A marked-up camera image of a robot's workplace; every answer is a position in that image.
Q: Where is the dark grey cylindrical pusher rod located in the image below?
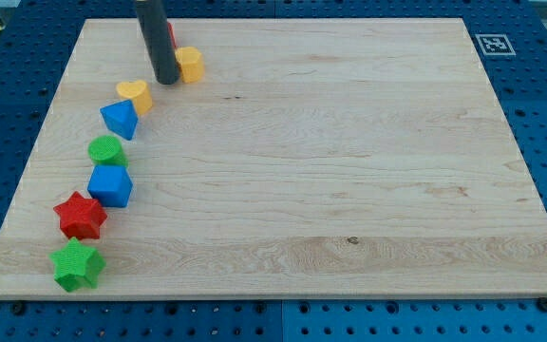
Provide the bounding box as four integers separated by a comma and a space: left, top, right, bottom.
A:
134, 0, 179, 86

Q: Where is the blue triangle block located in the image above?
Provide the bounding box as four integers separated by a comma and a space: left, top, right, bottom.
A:
100, 100, 138, 141

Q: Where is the green circle block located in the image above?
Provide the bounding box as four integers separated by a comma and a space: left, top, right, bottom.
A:
87, 135, 128, 167

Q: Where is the red block behind rod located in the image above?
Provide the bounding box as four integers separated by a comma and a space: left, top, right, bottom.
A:
166, 22, 178, 49

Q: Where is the yellow hexagon block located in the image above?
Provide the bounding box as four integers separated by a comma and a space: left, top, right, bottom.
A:
175, 47, 205, 83

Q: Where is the yellow heart block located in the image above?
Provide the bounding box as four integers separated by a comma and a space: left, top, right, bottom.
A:
116, 80, 153, 116

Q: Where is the blue cube block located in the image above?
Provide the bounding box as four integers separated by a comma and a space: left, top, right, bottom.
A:
87, 165, 133, 208

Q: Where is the red star block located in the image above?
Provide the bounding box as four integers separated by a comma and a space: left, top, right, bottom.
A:
53, 191, 107, 239

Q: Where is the wooden board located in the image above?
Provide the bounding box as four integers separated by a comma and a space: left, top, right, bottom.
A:
0, 18, 547, 301

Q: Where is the green star block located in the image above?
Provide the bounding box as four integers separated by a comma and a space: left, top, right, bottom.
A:
49, 237, 106, 293

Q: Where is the white fiducial marker tag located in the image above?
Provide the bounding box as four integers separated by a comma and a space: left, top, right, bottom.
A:
476, 33, 516, 56

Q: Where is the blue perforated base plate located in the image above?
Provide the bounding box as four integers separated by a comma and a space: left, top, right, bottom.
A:
0, 0, 547, 341

